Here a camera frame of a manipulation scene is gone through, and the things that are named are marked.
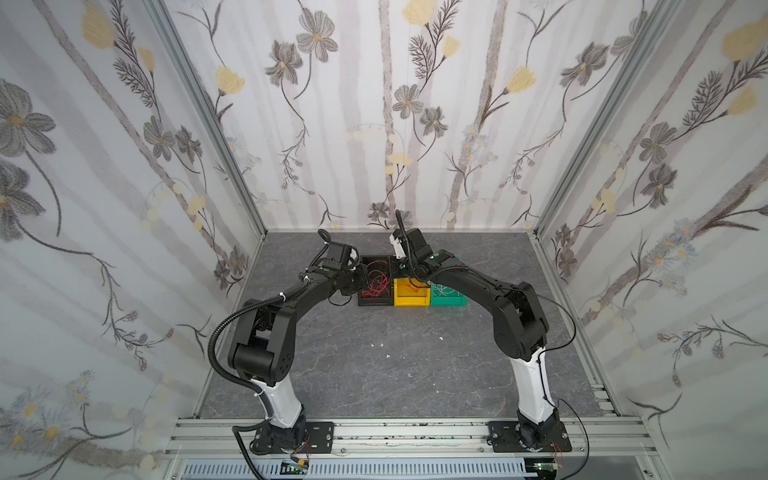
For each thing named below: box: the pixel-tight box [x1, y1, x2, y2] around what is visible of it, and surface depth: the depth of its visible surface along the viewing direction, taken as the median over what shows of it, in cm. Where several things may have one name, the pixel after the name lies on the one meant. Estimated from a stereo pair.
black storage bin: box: [358, 255, 394, 306], surface depth 99 cm
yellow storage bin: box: [393, 278, 431, 307], surface depth 98 cm
